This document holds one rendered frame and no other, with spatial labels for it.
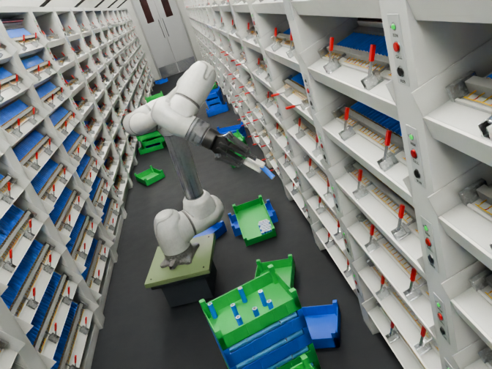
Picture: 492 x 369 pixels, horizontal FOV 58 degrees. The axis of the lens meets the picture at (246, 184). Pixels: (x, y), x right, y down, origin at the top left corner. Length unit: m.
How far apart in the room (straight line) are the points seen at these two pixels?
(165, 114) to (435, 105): 1.01
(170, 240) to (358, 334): 1.02
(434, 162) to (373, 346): 1.22
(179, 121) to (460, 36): 1.02
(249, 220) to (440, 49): 2.24
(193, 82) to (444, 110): 1.01
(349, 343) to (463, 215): 1.20
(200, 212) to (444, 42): 1.77
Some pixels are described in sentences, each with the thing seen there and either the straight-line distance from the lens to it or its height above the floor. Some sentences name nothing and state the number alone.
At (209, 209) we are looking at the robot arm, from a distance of 2.39.
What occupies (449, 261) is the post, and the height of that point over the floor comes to 0.82.
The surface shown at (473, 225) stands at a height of 0.94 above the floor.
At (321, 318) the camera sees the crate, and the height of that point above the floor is 0.00.
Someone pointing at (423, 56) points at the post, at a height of 1.23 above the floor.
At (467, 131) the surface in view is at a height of 1.14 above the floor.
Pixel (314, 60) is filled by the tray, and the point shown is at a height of 1.15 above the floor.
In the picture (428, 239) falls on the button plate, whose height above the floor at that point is 0.86.
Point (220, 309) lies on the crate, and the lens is 1.71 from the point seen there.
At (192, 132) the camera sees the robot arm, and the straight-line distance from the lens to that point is 1.59.
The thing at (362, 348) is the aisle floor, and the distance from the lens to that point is 1.98.
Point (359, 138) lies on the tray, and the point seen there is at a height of 0.94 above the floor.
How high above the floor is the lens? 1.42
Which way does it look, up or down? 23 degrees down
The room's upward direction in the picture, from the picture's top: 19 degrees counter-clockwise
